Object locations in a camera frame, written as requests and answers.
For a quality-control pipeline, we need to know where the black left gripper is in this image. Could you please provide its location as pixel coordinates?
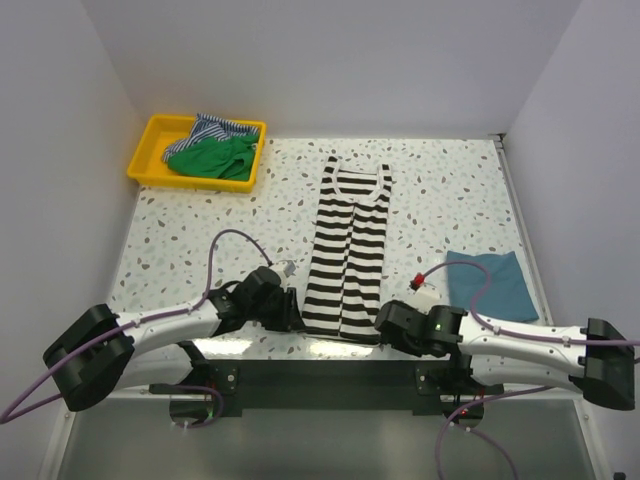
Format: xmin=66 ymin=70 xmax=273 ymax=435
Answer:
xmin=247 ymin=285 xmax=305 ymax=331

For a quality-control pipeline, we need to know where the black white striped tank top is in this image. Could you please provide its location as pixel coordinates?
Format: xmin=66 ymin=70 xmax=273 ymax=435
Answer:
xmin=301 ymin=157 xmax=393 ymax=345

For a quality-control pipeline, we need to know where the blue ribbed tank top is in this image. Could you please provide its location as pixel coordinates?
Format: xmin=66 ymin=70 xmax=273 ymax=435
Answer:
xmin=446 ymin=251 xmax=539 ymax=323

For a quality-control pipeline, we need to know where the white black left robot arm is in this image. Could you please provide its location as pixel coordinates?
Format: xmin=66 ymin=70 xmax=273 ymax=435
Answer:
xmin=43 ymin=261 xmax=303 ymax=412

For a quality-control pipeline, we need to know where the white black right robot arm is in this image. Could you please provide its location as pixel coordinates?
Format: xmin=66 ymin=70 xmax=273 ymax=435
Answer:
xmin=374 ymin=300 xmax=636 ymax=411

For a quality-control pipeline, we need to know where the blue white striped tank top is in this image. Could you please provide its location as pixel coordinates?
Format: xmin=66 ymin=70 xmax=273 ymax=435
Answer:
xmin=162 ymin=113 xmax=260 ymax=163

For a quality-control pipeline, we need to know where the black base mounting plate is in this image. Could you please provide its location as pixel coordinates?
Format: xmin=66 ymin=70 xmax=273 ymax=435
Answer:
xmin=150 ymin=360 xmax=503 ymax=420

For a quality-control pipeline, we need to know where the green garment in tray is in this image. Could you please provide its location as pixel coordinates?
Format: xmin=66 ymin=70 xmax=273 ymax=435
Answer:
xmin=167 ymin=135 xmax=259 ymax=181

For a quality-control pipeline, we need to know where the yellow plastic tray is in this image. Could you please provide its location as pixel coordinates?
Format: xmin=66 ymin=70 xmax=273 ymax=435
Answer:
xmin=127 ymin=114 xmax=267 ymax=193

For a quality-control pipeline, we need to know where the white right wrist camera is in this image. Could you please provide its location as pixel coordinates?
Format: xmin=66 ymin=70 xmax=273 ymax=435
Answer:
xmin=407 ymin=273 xmax=442 ymax=314

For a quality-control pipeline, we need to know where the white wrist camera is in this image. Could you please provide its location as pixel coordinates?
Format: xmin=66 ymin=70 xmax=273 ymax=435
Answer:
xmin=407 ymin=273 xmax=442 ymax=314
xmin=271 ymin=260 xmax=296 ymax=279

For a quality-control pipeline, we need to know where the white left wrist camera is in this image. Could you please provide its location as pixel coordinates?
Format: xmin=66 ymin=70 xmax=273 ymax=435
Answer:
xmin=271 ymin=260 xmax=296 ymax=279

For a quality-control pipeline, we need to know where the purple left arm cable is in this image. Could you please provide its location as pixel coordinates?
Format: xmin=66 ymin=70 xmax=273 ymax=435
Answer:
xmin=0 ymin=228 xmax=274 ymax=430

